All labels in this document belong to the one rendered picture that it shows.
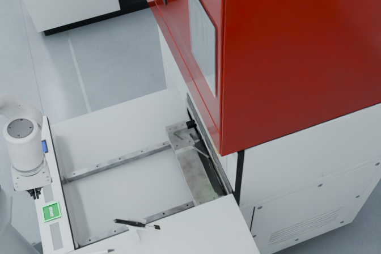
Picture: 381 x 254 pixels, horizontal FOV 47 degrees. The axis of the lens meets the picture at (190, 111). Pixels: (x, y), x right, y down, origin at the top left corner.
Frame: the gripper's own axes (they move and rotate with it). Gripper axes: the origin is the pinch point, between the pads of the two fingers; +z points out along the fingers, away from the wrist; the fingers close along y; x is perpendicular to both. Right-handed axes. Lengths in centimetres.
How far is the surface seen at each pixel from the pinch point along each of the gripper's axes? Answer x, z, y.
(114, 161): -17.6, 21.0, -28.8
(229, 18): 15, -72, -40
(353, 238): 21, 83, -148
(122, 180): -10.7, 23.8, -30.2
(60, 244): 11.6, 15.3, -4.4
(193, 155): -8, 12, -56
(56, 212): 1.0, 14.4, -4.9
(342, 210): 16, 51, -129
